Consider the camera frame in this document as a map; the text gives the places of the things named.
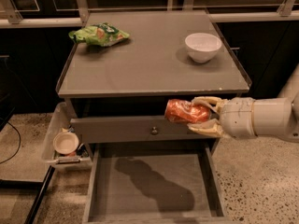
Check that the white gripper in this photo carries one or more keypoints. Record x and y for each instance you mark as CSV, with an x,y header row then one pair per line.
x,y
239,116

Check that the black frame on floor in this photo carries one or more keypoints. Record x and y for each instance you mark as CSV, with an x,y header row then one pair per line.
x,y
36,189

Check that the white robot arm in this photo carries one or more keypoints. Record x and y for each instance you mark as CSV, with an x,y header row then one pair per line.
x,y
275,117

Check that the grey open middle drawer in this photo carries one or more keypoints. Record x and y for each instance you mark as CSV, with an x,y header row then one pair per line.
x,y
154,183

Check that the metal railing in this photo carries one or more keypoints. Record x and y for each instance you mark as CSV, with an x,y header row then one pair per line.
x,y
50,13

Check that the small white bowl in bin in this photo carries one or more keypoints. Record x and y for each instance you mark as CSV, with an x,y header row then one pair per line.
x,y
65,143

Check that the brass drawer knob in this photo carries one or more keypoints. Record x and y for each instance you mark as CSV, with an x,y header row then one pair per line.
x,y
154,131

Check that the green chip bag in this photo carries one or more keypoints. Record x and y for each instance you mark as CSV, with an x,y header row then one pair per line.
x,y
102,34

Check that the grey drawer cabinet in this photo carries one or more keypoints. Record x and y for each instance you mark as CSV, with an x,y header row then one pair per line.
x,y
138,76

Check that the red coke can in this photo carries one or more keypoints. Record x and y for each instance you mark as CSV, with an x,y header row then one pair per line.
x,y
180,111

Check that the grey top drawer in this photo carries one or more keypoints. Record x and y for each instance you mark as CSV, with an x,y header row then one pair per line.
x,y
130,129

